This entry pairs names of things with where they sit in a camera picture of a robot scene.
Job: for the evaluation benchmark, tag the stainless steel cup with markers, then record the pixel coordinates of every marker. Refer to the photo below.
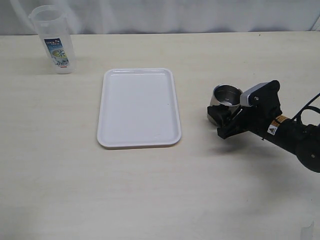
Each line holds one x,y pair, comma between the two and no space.
226,95

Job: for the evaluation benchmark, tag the clear plastic pitcher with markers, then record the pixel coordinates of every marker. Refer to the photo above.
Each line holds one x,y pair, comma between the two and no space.
50,23

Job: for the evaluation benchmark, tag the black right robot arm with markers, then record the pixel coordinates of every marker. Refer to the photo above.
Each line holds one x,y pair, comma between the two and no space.
293,136

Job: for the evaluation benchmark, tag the white rectangular plastic tray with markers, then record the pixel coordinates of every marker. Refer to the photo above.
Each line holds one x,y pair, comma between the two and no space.
138,109

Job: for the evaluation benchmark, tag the white backdrop curtain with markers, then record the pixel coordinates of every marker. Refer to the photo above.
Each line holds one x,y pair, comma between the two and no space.
166,16

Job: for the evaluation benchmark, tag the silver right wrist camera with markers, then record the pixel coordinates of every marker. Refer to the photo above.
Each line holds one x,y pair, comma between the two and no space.
255,95

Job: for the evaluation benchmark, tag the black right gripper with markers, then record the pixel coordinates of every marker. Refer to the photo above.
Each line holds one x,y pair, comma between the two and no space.
256,118

